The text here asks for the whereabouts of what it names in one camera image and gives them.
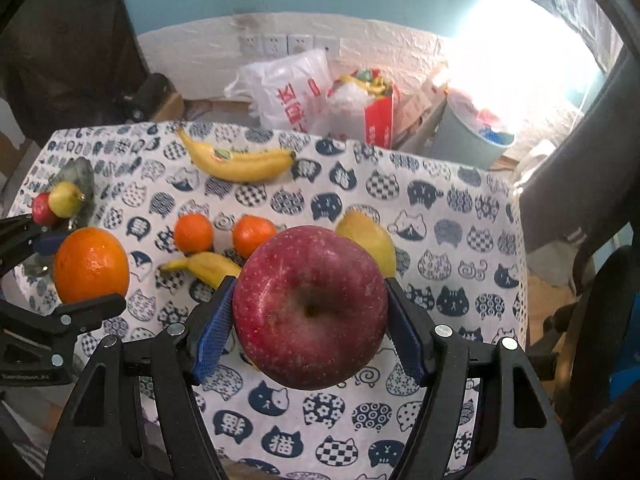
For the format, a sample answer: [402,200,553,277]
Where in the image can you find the wall power sockets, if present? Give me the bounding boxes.
[239,34,340,60]

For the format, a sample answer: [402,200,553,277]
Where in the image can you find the small yellow pear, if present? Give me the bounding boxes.
[335,210,397,278]

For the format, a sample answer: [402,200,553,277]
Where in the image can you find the bright red apple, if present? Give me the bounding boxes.
[32,192,58,228]

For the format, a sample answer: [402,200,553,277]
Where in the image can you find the grey green trash bin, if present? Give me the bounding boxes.
[426,90,515,170]

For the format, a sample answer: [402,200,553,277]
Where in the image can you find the dark hanging cloth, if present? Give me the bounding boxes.
[1,0,148,146]

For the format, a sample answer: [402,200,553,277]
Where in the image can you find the dark red apple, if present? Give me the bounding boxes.
[232,226,388,390]

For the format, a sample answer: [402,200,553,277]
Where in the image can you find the white plastic shopping bag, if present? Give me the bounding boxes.
[224,49,333,132]

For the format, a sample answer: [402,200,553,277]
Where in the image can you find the green glass bowl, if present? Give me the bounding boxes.
[48,156,96,231]

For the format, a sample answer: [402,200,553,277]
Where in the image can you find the black device on wooden box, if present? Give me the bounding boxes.
[122,73,186,122]

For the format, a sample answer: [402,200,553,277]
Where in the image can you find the banana with sticker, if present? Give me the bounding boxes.
[177,127,296,183]

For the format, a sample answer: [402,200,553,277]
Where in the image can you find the cat pattern tablecloth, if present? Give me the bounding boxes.
[11,122,527,479]

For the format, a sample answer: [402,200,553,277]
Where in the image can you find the small tangerine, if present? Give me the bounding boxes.
[174,212,214,254]
[232,214,278,259]

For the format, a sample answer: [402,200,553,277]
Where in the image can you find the red white trash box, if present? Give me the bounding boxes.
[326,68,399,148]

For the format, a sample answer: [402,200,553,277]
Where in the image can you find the large orange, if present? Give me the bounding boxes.
[52,228,129,304]

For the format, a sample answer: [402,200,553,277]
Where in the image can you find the plain yellow banana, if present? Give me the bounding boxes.
[160,252,242,289]

